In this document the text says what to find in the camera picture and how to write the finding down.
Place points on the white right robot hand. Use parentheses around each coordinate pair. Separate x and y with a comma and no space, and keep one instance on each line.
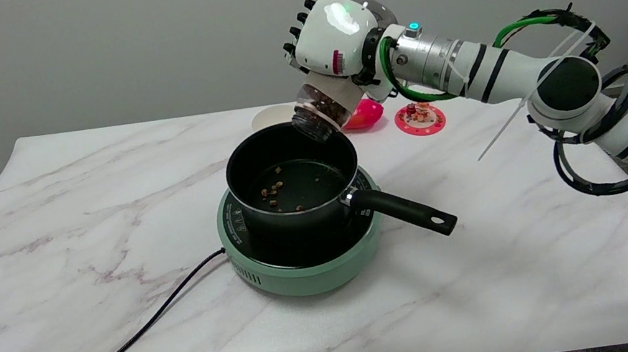
(336,40)

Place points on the clear plastic bottle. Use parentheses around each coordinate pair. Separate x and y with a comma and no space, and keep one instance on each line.
(323,108)

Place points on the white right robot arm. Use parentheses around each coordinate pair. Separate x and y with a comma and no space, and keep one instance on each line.
(551,82)

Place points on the red mango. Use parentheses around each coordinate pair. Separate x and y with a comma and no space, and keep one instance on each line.
(366,114)

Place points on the white round lid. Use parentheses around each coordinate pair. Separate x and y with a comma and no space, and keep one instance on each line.
(273,116)

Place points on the red round coaster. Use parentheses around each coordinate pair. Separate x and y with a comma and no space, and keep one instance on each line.
(421,118)

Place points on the green induction cooker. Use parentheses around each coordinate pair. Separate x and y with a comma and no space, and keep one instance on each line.
(301,253)

